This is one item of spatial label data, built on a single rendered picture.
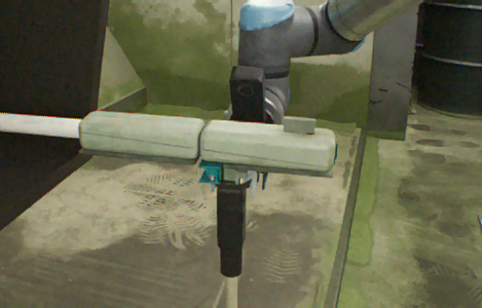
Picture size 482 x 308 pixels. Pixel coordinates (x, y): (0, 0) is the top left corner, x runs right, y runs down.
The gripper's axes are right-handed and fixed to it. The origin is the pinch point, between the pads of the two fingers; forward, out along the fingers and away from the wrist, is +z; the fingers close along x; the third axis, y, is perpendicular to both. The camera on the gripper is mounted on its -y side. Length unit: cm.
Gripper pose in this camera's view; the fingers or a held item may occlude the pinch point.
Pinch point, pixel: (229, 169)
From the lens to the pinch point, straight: 58.2
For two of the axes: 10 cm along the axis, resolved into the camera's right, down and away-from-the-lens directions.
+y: -0.4, 9.1, 4.2
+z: -1.7, 4.1, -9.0
